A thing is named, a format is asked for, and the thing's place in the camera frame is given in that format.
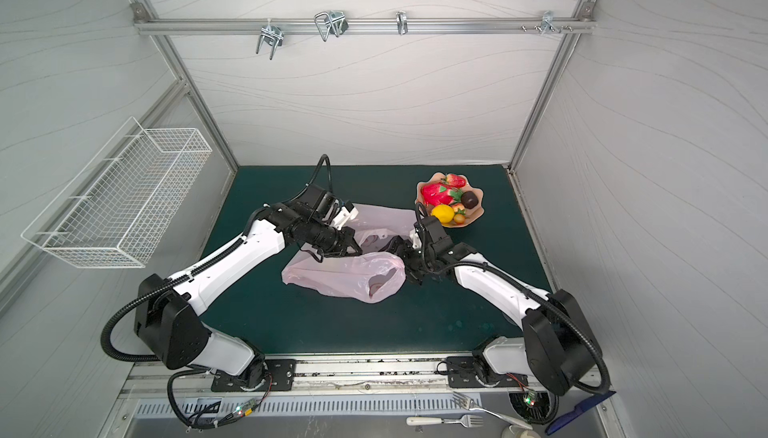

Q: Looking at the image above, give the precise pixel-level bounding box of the metal bolt bracket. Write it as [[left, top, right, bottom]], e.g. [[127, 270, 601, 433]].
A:
[[520, 11, 572, 35]]

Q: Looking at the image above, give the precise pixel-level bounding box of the brown fruit plate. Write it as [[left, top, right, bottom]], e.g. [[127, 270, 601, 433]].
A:
[[416, 173, 484, 228]]

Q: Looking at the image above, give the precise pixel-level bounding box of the pink dragon fruit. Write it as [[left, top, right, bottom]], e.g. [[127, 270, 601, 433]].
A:
[[419, 182, 463, 207]]

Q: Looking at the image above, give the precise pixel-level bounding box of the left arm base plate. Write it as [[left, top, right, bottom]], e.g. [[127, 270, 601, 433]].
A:
[[211, 359, 297, 393]]

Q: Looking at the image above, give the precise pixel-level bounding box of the white cup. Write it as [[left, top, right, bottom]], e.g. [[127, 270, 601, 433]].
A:
[[501, 425, 540, 438]]

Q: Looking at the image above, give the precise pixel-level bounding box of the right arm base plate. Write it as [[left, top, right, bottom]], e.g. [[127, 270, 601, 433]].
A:
[[443, 356, 500, 389]]

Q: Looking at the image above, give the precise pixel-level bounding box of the silver fork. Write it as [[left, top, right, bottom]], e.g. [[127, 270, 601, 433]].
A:
[[452, 391, 533, 430]]

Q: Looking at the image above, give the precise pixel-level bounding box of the metal hook clamp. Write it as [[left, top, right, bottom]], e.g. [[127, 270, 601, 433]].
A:
[[255, 22, 284, 60]]

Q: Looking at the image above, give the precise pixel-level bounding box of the small metal bracket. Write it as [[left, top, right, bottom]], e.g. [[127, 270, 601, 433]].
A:
[[395, 11, 408, 36]]

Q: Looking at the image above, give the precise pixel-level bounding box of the aluminium crossbar rail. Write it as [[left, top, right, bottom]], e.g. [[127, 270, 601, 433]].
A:
[[134, 15, 597, 36]]

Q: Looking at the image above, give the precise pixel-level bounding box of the white handled fork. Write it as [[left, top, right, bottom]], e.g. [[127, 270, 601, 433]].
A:
[[406, 415, 484, 428]]

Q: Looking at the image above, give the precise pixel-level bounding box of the metal u-bolt clamp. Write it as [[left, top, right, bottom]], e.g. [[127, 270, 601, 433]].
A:
[[313, 10, 349, 42]]

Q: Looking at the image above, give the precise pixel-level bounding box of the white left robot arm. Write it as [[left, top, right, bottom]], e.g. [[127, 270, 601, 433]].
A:
[[100, 155, 362, 389]]

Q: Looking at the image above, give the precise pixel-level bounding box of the pink plastic bag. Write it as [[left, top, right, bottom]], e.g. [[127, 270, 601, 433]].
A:
[[281, 204, 416, 304]]

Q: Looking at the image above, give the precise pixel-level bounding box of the white wire basket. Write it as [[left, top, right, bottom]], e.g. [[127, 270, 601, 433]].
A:
[[21, 117, 212, 269]]

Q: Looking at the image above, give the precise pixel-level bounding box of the yellow lemon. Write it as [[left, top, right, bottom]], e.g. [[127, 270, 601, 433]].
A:
[[430, 204, 456, 225]]

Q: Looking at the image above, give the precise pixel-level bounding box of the red apple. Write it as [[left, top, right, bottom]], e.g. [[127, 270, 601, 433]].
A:
[[443, 174, 467, 189]]

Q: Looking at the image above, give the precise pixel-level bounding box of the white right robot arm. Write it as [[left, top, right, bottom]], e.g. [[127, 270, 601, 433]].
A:
[[381, 205, 611, 396]]

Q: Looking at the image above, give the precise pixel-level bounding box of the dark brown round fruit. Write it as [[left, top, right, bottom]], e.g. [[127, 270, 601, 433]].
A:
[[461, 191, 480, 209]]

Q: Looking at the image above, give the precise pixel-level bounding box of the blue plastic knife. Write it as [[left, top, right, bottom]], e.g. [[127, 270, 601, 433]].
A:
[[545, 390, 616, 436]]

